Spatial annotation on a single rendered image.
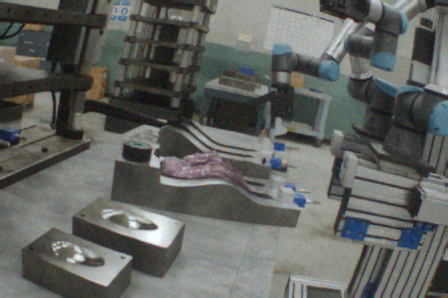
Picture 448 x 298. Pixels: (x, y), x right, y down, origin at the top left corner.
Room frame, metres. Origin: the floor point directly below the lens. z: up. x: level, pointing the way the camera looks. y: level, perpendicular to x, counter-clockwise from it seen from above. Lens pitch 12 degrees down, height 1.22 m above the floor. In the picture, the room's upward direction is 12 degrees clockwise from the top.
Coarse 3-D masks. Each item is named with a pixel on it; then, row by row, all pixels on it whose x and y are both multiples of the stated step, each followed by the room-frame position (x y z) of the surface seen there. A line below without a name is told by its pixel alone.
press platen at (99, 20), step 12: (0, 12) 1.08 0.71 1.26; (12, 12) 1.15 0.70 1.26; (24, 12) 1.22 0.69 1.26; (36, 12) 1.29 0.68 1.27; (48, 12) 1.37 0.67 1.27; (60, 12) 1.46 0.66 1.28; (72, 12) 1.56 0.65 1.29; (12, 24) 1.81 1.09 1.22; (24, 24) 1.80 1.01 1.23; (72, 24) 1.58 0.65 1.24; (84, 24) 1.61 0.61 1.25; (96, 24) 1.65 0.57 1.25; (0, 36) 1.83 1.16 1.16; (12, 36) 1.82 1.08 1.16
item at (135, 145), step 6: (126, 144) 1.15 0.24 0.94; (132, 144) 1.16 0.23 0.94; (138, 144) 1.19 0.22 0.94; (144, 144) 1.19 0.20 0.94; (126, 150) 1.14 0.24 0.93; (132, 150) 1.13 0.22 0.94; (138, 150) 1.14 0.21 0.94; (144, 150) 1.14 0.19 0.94; (150, 150) 1.16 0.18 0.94; (126, 156) 1.14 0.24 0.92; (132, 156) 1.13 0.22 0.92; (138, 156) 1.14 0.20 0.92; (144, 156) 1.14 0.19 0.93; (150, 156) 1.17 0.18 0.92
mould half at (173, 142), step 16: (160, 128) 1.53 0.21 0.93; (176, 128) 1.55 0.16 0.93; (192, 128) 1.66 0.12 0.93; (160, 144) 1.53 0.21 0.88; (176, 144) 1.53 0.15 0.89; (192, 144) 1.52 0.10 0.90; (208, 144) 1.62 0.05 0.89; (240, 144) 1.76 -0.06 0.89; (240, 160) 1.50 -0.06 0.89; (256, 160) 1.53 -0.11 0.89; (256, 176) 1.49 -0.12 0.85
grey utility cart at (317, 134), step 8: (272, 88) 7.33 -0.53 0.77; (296, 88) 7.32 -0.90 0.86; (312, 96) 7.38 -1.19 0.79; (320, 96) 7.36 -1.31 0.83; (328, 96) 7.36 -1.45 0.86; (320, 104) 7.78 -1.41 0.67; (328, 104) 7.39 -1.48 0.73; (264, 112) 7.73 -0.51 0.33; (320, 112) 7.78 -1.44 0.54; (264, 120) 7.36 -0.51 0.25; (264, 128) 7.36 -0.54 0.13; (288, 128) 7.33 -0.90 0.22; (296, 128) 7.34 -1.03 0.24; (312, 128) 7.84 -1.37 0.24; (320, 128) 7.39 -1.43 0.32; (264, 136) 7.33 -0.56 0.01; (312, 136) 7.80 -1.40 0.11; (320, 136) 7.37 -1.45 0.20; (320, 144) 7.41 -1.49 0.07
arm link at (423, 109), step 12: (432, 0) 1.31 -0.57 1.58; (444, 0) 1.23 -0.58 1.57; (444, 12) 1.24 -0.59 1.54; (444, 24) 1.24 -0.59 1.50; (444, 36) 1.23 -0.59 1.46; (444, 48) 1.23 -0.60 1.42; (432, 60) 1.28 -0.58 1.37; (444, 60) 1.23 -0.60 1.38; (432, 72) 1.26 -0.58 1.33; (444, 72) 1.23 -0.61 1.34; (432, 84) 1.25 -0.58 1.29; (444, 84) 1.22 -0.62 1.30; (420, 96) 1.31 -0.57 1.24; (432, 96) 1.23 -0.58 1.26; (444, 96) 1.21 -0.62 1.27; (420, 108) 1.27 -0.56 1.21; (432, 108) 1.22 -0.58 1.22; (444, 108) 1.19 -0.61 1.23; (420, 120) 1.27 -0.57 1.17; (432, 120) 1.21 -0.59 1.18; (444, 120) 1.20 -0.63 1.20; (432, 132) 1.23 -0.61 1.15; (444, 132) 1.21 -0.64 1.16
